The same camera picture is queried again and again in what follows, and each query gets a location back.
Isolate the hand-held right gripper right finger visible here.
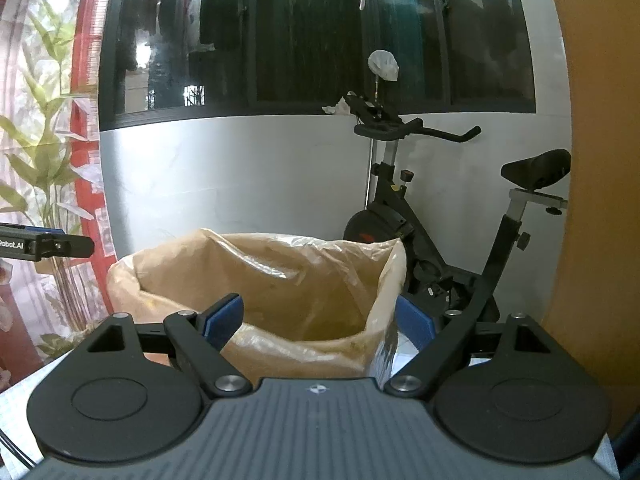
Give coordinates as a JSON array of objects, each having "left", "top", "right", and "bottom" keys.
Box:
[{"left": 384, "top": 296, "right": 558, "bottom": 397}]

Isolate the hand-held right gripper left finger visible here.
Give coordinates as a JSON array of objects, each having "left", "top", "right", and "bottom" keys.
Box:
[{"left": 82, "top": 294, "right": 253, "bottom": 398}]

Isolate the cardboard box with plastic liner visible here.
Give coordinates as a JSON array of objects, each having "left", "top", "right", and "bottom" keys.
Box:
[{"left": 106, "top": 228, "right": 407, "bottom": 382}]

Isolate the black exercise bike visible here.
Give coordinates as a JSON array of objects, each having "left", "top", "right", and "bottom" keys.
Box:
[{"left": 342, "top": 91, "right": 572, "bottom": 326}]

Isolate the bamboo print curtain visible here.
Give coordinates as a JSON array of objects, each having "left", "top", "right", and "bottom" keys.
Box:
[{"left": 0, "top": 0, "right": 117, "bottom": 391}]

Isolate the pale checked cloth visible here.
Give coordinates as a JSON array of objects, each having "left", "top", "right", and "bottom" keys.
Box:
[{"left": 0, "top": 322, "right": 623, "bottom": 480}]

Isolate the crumpled white tissue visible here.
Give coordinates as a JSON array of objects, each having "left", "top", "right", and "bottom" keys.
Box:
[{"left": 321, "top": 97, "right": 354, "bottom": 116}]

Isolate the wooden cabinet panel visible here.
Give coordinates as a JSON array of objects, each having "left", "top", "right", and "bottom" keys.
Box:
[{"left": 542, "top": 0, "right": 640, "bottom": 413}]

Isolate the white plastic bag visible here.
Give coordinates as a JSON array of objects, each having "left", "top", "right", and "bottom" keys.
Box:
[{"left": 368, "top": 50, "right": 400, "bottom": 83}]

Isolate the dark hanging garment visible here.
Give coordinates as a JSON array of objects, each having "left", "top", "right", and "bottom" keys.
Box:
[{"left": 199, "top": 0, "right": 251, "bottom": 52}]

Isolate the dark sliding window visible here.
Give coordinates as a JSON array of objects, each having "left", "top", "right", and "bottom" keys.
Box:
[{"left": 98, "top": 0, "right": 537, "bottom": 134}]

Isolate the black cable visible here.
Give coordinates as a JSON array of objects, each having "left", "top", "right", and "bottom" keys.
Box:
[{"left": 0, "top": 429, "right": 32, "bottom": 470}]

